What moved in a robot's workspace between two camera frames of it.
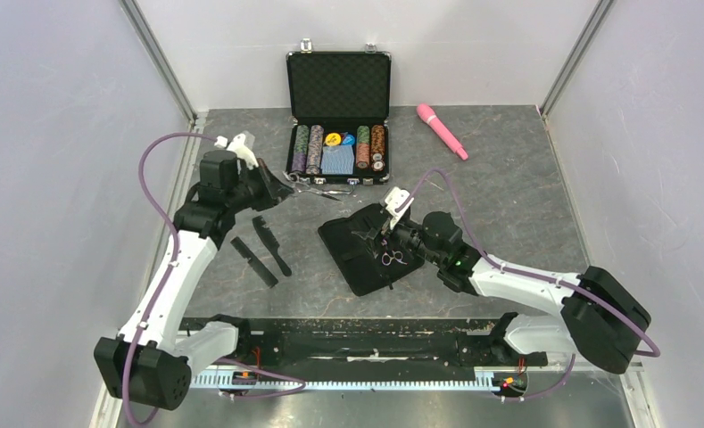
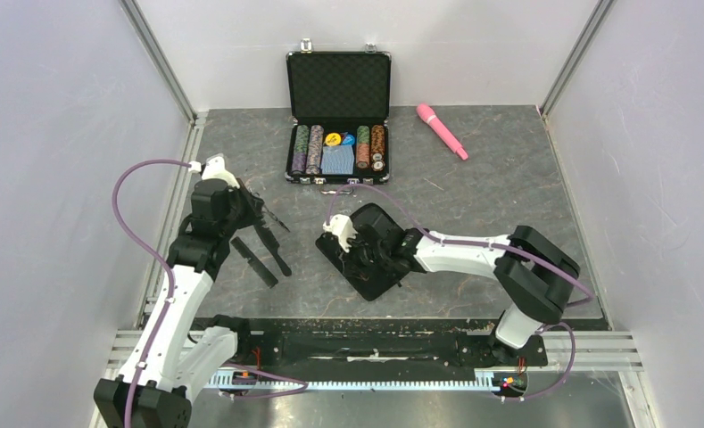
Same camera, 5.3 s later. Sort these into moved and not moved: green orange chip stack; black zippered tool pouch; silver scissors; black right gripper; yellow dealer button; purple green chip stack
Moved: silver scissors; black right gripper
Not moved: black zippered tool pouch; green orange chip stack; purple green chip stack; yellow dealer button
